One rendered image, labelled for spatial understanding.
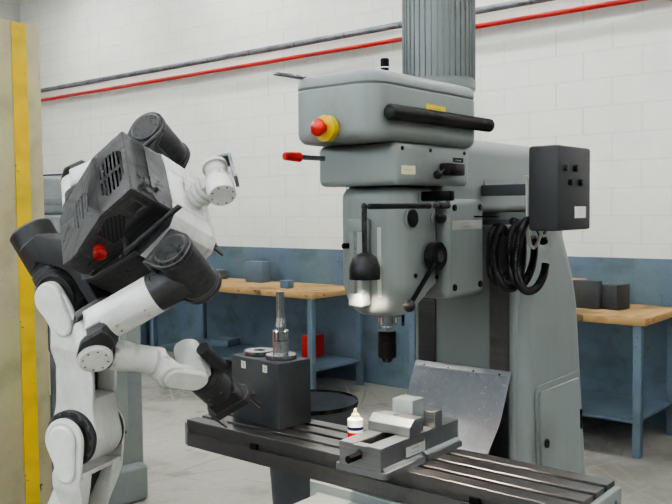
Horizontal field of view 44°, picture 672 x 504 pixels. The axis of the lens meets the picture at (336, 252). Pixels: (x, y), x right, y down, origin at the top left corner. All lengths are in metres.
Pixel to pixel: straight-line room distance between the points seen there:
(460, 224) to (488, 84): 4.69
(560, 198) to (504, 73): 4.70
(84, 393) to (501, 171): 1.26
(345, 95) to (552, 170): 0.55
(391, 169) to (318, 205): 5.85
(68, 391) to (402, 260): 0.89
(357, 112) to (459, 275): 0.54
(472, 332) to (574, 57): 4.31
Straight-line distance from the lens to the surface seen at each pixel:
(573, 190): 2.15
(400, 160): 1.93
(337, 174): 2.02
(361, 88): 1.88
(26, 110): 3.42
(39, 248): 2.17
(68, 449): 2.15
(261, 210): 8.27
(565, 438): 2.61
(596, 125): 6.37
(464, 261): 2.17
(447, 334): 2.45
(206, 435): 2.48
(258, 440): 2.31
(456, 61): 2.24
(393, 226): 1.98
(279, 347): 2.37
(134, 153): 1.94
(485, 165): 2.29
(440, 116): 2.00
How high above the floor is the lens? 1.58
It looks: 3 degrees down
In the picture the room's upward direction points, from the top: 1 degrees counter-clockwise
